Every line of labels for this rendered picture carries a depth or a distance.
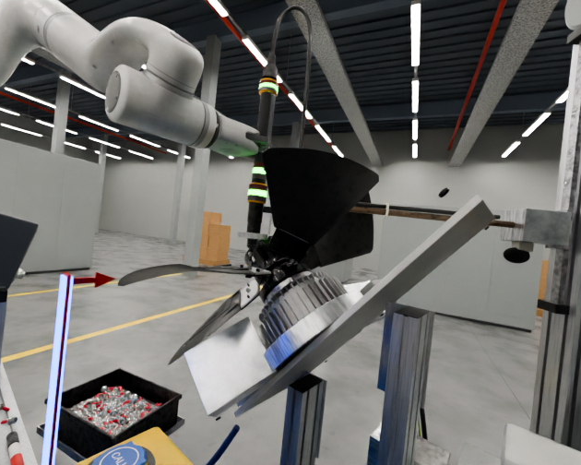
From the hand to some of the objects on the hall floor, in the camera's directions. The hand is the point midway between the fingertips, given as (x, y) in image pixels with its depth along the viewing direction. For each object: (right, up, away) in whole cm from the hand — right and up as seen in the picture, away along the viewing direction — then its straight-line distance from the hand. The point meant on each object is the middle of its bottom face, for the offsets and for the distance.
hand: (262, 149), depth 67 cm
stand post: (+19, -150, -10) cm, 151 cm away
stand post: (+1, -148, +5) cm, 148 cm away
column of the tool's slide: (+56, -153, -4) cm, 163 cm away
